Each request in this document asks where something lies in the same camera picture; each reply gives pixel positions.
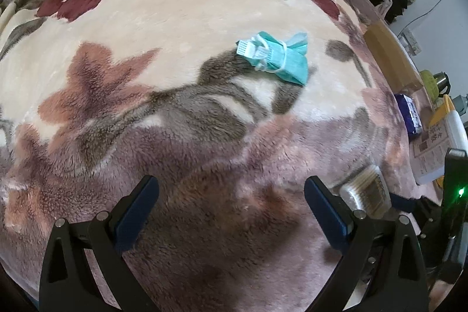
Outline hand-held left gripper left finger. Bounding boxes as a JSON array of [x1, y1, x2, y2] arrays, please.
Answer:
[[38, 175, 172, 312]]

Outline white power socket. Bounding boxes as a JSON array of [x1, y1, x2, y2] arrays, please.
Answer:
[[397, 30, 421, 53]]

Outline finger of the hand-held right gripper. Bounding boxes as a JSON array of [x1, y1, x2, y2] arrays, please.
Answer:
[[389, 192, 419, 213]]

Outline yellow plastic basket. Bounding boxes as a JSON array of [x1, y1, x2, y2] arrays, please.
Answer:
[[428, 94, 457, 188]]

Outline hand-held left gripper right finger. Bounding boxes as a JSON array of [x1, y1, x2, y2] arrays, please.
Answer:
[[304, 176, 428, 312]]

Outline steel kettle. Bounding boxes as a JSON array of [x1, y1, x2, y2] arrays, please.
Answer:
[[433, 71, 451, 95]]

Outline cotton swab pack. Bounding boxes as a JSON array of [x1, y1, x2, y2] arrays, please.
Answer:
[[339, 165, 390, 216]]

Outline blue tissue pack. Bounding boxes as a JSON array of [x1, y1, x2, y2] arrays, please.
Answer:
[[394, 94, 423, 135]]

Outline green face mask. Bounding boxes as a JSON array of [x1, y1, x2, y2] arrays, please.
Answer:
[[236, 30, 309, 86]]

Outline thin wall cable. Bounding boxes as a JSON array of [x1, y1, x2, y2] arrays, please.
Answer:
[[400, 0, 454, 35]]

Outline white labelled bottle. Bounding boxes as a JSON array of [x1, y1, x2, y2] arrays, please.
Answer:
[[413, 111, 467, 185]]

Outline floral fleece blanket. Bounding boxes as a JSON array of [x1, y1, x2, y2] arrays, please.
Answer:
[[0, 0, 421, 312]]

